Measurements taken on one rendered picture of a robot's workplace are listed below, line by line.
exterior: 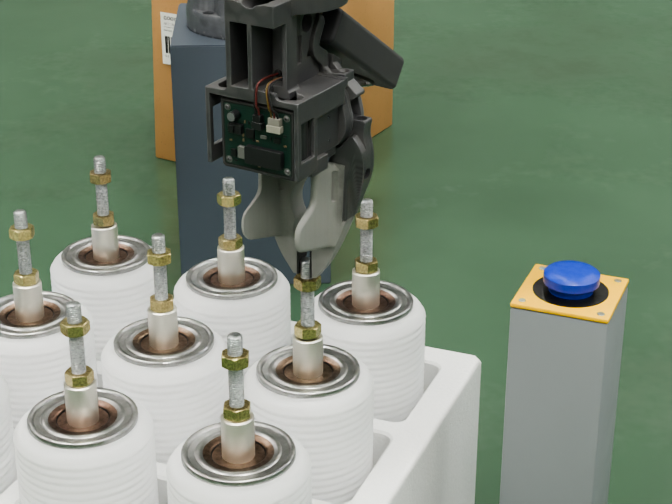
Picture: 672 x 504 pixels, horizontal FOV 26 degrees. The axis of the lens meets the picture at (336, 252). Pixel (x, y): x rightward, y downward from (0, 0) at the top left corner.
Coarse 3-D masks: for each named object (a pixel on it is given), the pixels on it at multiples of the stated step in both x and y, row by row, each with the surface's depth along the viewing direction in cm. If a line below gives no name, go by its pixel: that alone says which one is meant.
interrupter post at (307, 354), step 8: (296, 336) 105; (320, 336) 105; (296, 344) 104; (304, 344) 104; (312, 344) 104; (320, 344) 104; (296, 352) 104; (304, 352) 104; (312, 352) 104; (320, 352) 105; (296, 360) 105; (304, 360) 104; (312, 360) 104; (320, 360) 105; (296, 368) 105; (304, 368) 105; (312, 368) 105; (320, 368) 105; (296, 376) 105; (304, 376) 105; (312, 376) 105
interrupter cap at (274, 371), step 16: (272, 352) 108; (288, 352) 108; (336, 352) 108; (256, 368) 106; (272, 368) 106; (288, 368) 106; (336, 368) 106; (352, 368) 106; (272, 384) 103; (288, 384) 104; (304, 384) 104; (320, 384) 104; (336, 384) 104; (352, 384) 104
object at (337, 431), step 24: (360, 384) 105; (264, 408) 103; (288, 408) 102; (312, 408) 102; (336, 408) 102; (360, 408) 104; (288, 432) 103; (312, 432) 103; (336, 432) 103; (360, 432) 105; (312, 456) 103; (336, 456) 104; (360, 456) 106; (312, 480) 104; (336, 480) 105; (360, 480) 107
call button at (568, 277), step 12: (552, 264) 104; (564, 264) 104; (576, 264) 104; (588, 264) 104; (552, 276) 102; (564, 276) 102; (576, 276) 102; (588, 276) 102; (552, 288) 102; (564, 288) 102; (576, 288) 101; (588, 288) 102
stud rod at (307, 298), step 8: (304, 264) 102; (304, 272) 102; (304, 296) 103; (312, 296) 103; (304, 304) 103; (312, 304) 103; (304, 312) 103; (312, 312) 104; (304, 320) 104; (312, 320) 104
